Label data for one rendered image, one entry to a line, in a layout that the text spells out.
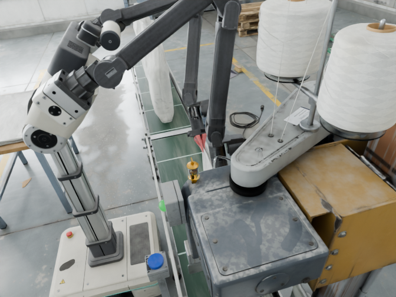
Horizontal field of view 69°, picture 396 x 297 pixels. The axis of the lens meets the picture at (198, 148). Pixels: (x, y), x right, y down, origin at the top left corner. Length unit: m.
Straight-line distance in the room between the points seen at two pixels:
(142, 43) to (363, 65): 0.57
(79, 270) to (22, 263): 0.67
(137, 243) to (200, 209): 1.34
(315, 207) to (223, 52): 0.49
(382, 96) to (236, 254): 0.37
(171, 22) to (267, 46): 0.28
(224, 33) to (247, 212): 0.50
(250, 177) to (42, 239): 2.17
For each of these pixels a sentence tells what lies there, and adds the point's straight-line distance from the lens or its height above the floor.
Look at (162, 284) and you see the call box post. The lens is 1.30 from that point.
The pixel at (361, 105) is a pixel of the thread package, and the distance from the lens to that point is 0.55.
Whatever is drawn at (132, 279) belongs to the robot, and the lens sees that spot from 1.86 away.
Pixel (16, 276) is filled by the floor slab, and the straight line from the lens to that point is 2.52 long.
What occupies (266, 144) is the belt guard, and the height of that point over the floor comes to 1.42.
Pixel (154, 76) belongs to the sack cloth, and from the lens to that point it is 2.55.
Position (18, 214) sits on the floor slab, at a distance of 2.94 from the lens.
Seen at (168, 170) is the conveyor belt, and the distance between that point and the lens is 2.20.
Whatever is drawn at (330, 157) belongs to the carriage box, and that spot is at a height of 1.33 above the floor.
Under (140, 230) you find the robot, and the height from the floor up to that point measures 0.26.
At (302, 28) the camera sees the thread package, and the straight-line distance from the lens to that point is 0.71.
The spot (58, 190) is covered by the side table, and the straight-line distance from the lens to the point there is 2.51.
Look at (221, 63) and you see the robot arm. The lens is 0.89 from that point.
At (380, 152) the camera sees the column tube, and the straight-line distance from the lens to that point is 0.84.
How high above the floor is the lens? 1.84
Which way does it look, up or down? 38 degrees down
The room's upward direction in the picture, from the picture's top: 5 degrees counter-clockwise
